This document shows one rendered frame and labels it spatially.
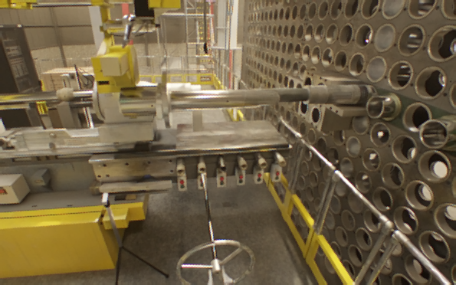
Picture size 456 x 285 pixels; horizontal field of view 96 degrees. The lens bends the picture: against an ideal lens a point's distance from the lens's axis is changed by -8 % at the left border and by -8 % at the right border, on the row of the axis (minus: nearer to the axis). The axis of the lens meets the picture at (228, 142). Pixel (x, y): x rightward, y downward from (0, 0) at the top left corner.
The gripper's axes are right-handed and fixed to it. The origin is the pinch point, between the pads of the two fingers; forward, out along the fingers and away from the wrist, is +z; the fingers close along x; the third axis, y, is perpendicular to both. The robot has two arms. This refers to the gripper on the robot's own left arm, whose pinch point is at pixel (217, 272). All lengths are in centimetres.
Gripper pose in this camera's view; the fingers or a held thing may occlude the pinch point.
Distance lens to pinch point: 122.0
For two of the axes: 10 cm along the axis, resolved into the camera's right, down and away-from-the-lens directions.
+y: 2.4, 8.4, 4.9
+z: -1.8, -4.6, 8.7
